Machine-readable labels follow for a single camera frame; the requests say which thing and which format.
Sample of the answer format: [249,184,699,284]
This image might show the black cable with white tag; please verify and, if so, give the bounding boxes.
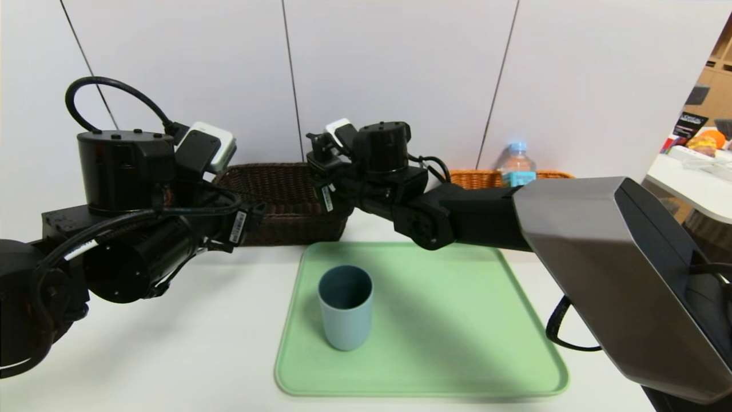
[34,195,241,275]

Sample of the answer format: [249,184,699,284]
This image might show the black braided cable sleeve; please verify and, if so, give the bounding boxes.
[546,295,602,351]

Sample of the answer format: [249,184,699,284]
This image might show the orange wicker basket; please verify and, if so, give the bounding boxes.
[449,169,575,189]

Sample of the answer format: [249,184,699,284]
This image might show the black printed sign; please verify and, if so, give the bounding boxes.
[672,113,709,140]

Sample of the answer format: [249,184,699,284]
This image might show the yellow-brown food item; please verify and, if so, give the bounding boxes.
[686,137,717,158]

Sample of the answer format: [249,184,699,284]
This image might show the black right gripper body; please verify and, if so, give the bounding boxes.
[312,175,355,217]

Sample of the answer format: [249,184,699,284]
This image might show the blue-grey plastic cup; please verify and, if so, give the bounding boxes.
[318,264,374,351]

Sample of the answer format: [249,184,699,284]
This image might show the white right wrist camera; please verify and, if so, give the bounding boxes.
[325,118,354,145]

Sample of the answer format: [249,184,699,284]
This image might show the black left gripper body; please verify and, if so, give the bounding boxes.
[209,208,250,251]

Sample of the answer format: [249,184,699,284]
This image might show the white box with cables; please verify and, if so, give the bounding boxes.
[668,146,732,172]

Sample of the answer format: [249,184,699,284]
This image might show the light green plastic tray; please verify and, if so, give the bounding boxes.
[274,241,569,397]

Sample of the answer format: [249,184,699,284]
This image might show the wooden shelf unit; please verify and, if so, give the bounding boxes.
[683,11,732,138]

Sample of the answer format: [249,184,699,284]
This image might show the black left camera cable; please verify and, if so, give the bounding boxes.
[65,77,185,136]

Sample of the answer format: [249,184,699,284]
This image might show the clear water bottle blue cap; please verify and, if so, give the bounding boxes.
[496,141,537,188]

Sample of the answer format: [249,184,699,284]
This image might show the white background table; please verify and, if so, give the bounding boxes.
[646,152,732,225]

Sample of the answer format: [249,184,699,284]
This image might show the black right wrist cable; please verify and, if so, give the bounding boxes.
[409,154,452,184]

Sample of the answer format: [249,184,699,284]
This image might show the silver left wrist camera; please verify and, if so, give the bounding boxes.
[174,121,237,175]

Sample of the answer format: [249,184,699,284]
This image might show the dark brown wicker basket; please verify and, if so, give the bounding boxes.
[214,163,353,247]

